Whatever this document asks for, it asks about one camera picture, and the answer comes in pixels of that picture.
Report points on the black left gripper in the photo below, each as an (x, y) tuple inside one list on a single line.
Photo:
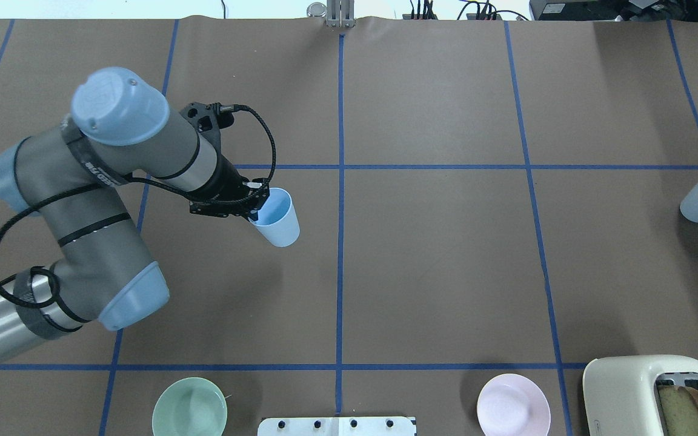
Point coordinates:
[(226, 183)]

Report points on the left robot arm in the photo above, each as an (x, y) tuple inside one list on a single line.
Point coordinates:
[(120, 130)]

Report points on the green bowl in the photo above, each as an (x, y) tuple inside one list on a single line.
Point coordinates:
[(190, 406)]

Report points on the brown paper table cover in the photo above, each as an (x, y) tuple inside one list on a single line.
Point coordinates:
[(474, 199)]

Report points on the bread slice in toaster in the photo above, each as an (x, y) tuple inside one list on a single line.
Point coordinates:
[(679, 409)]

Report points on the cream toaster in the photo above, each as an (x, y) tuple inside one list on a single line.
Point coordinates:
[(652, 394)]

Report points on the pink bowl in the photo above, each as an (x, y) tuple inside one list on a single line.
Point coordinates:
[(511, 404)]

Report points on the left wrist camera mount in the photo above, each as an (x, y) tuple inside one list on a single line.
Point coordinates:
[(209, 119)]

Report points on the white camera stand post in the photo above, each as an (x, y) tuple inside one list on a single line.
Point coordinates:
[(374, 425)]

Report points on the aluminium frame post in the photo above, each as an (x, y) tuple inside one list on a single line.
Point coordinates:
[(340, 13)]

